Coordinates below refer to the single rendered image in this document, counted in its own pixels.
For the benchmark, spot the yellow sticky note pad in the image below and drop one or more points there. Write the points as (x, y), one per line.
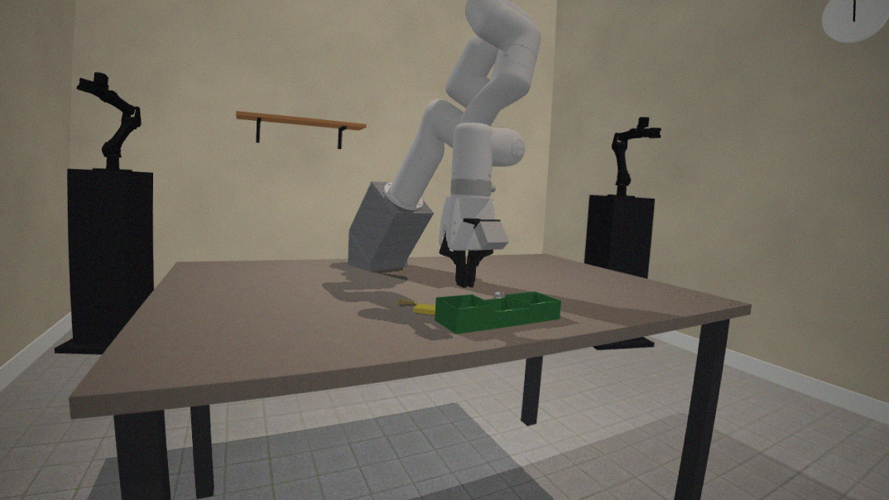
(424, 309)

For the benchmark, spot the green rack of bins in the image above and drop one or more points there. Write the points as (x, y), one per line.
(535, 307)

